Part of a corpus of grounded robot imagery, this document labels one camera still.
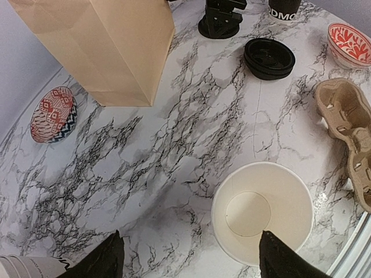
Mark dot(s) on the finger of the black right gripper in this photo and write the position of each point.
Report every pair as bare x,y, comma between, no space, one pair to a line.
222,11

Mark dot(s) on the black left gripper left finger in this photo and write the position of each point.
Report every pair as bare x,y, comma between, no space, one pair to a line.
106,260

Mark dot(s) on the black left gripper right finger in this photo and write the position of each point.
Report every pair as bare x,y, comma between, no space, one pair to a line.
279,260

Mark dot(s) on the white paper coffee cup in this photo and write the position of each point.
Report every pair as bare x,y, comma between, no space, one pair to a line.
258,197

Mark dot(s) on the stack of white cups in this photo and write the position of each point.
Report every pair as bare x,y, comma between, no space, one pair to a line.
38,267

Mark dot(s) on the black coffee cup lid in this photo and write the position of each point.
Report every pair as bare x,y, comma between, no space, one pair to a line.
223,31

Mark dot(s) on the brown paper takeout bag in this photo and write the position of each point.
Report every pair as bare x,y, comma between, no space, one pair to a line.
116,50

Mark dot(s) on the black cup holding straws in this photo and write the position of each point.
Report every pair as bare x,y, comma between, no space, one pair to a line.
283,10

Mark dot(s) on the stack of black lids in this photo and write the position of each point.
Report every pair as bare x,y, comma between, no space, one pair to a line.
268,59

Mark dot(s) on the red floral bowl right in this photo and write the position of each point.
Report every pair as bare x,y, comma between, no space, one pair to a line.
349,47

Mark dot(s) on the red patterned bowl left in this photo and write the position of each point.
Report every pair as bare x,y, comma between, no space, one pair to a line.
55,116

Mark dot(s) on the brown cardboard cup carrier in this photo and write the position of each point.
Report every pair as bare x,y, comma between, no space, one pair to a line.
346,112

